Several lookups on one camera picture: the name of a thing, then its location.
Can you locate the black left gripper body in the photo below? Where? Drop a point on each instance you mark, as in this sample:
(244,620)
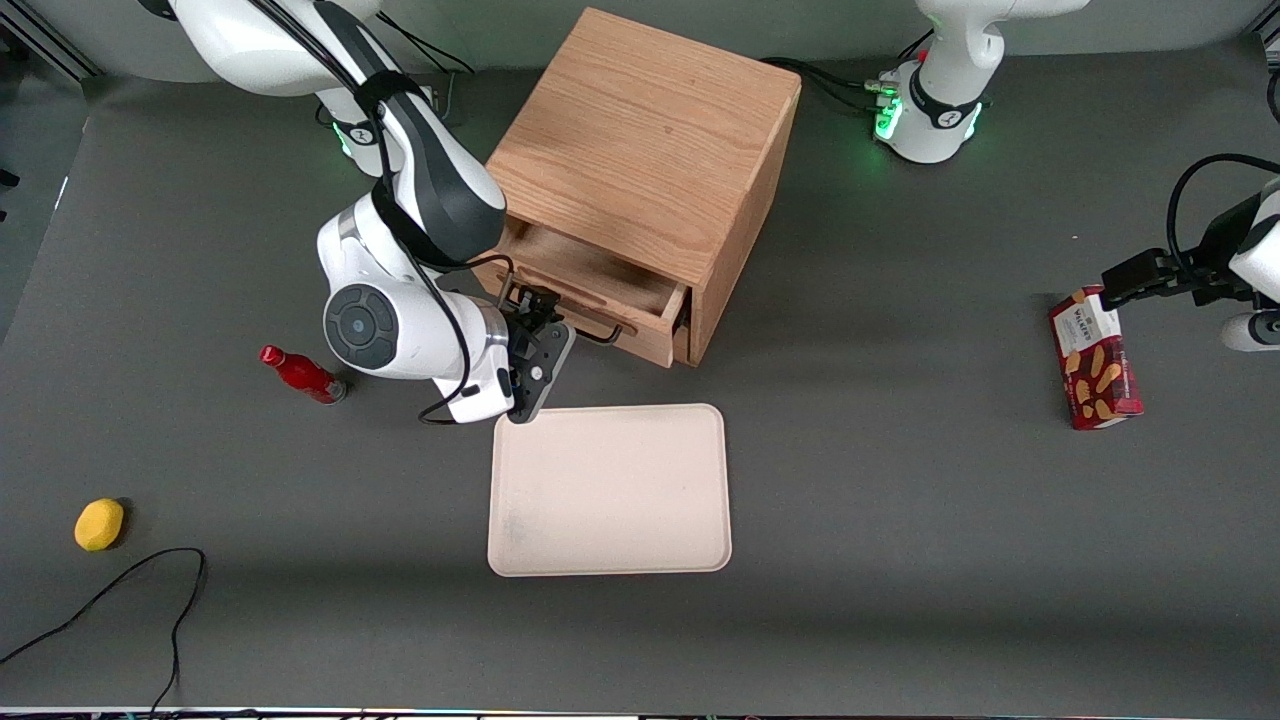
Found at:
(1208,254)

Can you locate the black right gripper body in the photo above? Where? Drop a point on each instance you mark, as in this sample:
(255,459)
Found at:
(524,327)

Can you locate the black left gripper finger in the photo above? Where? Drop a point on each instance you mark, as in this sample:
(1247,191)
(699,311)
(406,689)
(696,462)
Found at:
(1183,272)
(1135,277)

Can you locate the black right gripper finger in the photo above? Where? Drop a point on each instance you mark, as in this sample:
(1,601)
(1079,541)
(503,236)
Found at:
(552,317)
(527,297)

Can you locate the wooden drawer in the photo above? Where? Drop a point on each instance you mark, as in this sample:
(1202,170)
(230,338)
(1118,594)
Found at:
(640,335)

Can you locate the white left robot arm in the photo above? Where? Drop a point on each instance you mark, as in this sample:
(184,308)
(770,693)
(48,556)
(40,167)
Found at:
(950,100)

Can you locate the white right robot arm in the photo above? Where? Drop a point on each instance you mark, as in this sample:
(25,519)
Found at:
(440,190)

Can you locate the red tartan shortbread box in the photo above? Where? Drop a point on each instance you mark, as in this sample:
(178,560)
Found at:
(1095,380)

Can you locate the beige plastic tray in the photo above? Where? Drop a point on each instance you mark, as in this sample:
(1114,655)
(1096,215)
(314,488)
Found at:
(610,490)

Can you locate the oak wooden cabinet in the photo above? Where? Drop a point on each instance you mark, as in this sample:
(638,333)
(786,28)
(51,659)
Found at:
(650,140)

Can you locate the red plastic bottle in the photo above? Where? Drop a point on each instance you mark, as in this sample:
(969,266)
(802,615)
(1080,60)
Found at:
(305,378)

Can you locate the yellow lemon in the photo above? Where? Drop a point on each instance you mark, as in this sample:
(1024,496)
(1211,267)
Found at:
(99,525)

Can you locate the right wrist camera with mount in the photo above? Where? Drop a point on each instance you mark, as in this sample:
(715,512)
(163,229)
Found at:
(545,370)

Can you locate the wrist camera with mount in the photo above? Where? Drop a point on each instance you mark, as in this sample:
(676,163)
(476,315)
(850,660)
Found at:
(1250,332)
(545,370)

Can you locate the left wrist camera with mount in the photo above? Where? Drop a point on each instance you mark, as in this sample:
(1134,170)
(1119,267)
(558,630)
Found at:
(1250,332)

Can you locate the dark aluminium frame rail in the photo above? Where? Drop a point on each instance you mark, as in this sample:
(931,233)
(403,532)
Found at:
(40,45)
(1272,38)

